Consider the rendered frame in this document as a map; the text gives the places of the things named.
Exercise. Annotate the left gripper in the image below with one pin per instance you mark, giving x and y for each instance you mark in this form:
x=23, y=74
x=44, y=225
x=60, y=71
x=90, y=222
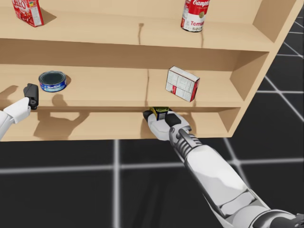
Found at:
x=5, y=126

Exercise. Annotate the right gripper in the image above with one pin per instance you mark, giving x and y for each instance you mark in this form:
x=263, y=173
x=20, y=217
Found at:
x=161, y=128

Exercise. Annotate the green and blue rectangular can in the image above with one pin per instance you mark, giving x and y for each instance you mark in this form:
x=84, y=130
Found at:
x=161, y=114

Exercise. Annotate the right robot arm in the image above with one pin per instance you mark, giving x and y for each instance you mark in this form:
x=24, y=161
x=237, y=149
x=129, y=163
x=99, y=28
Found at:
x=213, y=171

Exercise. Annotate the blue flat can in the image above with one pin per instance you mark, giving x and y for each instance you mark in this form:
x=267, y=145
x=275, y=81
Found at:
x=52, y=82

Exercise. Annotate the red and white can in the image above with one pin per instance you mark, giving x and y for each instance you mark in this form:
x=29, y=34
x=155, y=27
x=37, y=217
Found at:
x=194, y=16

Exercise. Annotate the dark red and white carton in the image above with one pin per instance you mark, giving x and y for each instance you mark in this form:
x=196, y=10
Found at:
x=181, y=84

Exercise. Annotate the pale wooden shelf unit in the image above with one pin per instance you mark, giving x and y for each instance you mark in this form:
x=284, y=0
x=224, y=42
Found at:
x=107, y=80

